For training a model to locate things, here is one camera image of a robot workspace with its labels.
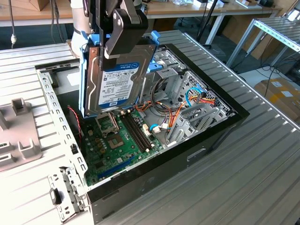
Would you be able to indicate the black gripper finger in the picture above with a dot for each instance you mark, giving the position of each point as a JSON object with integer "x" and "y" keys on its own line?
{"x": 102, "y": 56}

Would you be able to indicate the hard disk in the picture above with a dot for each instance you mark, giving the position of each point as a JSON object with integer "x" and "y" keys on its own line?
{"x": 117, "y": 86}

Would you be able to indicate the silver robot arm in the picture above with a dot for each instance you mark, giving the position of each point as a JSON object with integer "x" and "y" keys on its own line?
{"x": 75, "y": 42}

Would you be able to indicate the grey metal disk bay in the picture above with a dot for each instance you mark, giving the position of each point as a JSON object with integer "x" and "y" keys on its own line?
{"x": 184, "y": 131}

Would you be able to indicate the grey power supply unit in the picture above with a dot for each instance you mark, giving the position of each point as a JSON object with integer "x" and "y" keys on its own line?
{"x": 65, "y": 90}

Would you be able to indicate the blue drive cage latch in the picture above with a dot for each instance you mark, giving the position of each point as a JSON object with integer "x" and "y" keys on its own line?
{"x": 154, "y": 66}

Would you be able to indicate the small brown cardboard box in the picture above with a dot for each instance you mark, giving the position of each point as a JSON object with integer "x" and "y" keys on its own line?
{"x": 42, "y": 4}

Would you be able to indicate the metal optical drive cage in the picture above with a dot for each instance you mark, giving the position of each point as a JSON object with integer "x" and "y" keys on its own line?
{"x": 168, "y": 74}

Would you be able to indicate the wooden desk white legs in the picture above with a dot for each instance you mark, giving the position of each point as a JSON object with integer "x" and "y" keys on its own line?
{"x": 178, "y": 11}

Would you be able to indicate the black RAM slot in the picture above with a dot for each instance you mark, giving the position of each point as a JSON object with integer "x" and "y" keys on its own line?
{"x": 140, "y": 131}
{"x": 137, "y": 131}
{"x": 132, "y": 131}

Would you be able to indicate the CPU socket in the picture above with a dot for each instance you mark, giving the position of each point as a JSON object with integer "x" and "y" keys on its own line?
{"x": 115, "y": 142}

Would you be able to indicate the white board connector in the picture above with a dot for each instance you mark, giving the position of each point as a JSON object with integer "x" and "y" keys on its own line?
{"x": 146, "y": 131}

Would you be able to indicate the green motherboard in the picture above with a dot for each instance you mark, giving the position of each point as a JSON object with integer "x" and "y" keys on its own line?
{"x": 131, "y": 152}

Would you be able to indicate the black tripod stand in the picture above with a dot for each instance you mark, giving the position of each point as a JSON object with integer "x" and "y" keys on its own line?
{"x": 207, "y": 46}

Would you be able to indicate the grey parts rack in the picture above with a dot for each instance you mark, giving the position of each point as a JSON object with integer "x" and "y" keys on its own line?
{"x": 21, "y": 131}

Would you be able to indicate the blue expansion slot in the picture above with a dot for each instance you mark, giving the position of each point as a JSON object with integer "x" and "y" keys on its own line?
{"x": 116, "y": 168}

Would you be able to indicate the open black PC case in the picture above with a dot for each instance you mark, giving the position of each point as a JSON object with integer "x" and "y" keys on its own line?
{"x": 164, "y": 180}

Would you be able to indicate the cardboard box with labels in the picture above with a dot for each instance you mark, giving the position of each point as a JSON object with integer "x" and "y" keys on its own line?
{"x": 281, "y": 93}

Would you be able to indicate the wrist camera in black housing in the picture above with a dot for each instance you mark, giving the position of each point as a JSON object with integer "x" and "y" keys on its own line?
{"x": 126, "y": 30}

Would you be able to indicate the aluminium slat shelf frame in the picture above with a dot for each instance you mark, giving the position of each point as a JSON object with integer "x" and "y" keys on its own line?
{"x": 276, "y": 30}

